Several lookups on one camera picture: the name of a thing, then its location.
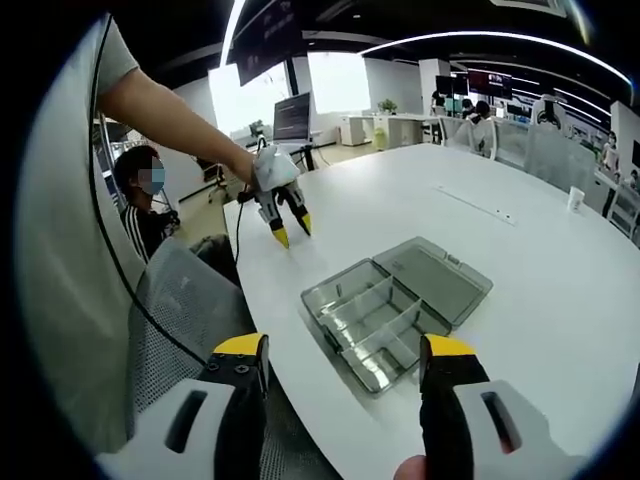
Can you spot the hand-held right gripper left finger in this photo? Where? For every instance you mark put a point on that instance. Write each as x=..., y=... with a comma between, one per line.
x=215, y=425

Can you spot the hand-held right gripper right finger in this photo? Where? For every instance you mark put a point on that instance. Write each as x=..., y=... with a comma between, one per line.
x=460, y=425

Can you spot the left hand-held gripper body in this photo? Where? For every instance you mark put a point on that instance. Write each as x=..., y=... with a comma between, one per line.
x=275, y=167

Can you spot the grey transparent guide fixture box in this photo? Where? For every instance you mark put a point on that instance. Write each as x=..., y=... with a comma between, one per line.
x=435, y=280

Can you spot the person's right hand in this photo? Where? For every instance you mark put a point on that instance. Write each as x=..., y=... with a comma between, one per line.
x=412, y=470

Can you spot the dark computer monitor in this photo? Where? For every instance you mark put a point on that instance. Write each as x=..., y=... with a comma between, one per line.
x=292, y=117

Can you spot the green waste bin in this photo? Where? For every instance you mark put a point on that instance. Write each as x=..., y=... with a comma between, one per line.
x=380, y=139

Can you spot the hanging dark display screen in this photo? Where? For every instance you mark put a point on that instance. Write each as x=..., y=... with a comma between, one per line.
x=265, y=40

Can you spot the potted green plant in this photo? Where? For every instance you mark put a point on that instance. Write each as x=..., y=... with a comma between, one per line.
x=387, y=106

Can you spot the grey mesh office chair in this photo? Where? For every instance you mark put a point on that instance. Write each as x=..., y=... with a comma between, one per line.
x=170, y=300

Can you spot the metal storage shelf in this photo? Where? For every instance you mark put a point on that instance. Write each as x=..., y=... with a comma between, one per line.
x=112, y=150

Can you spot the person's grey shirt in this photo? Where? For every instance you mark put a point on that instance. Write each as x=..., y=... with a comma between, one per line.
x=60, y=250

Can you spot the white paper cup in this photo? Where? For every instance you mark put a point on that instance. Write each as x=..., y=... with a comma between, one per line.
x=576, y=200

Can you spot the grey partition panel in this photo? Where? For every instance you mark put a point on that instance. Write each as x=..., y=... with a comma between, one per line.
x=555, y=155

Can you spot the wall display screen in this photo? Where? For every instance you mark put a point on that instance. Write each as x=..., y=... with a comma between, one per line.
x=490, y=84

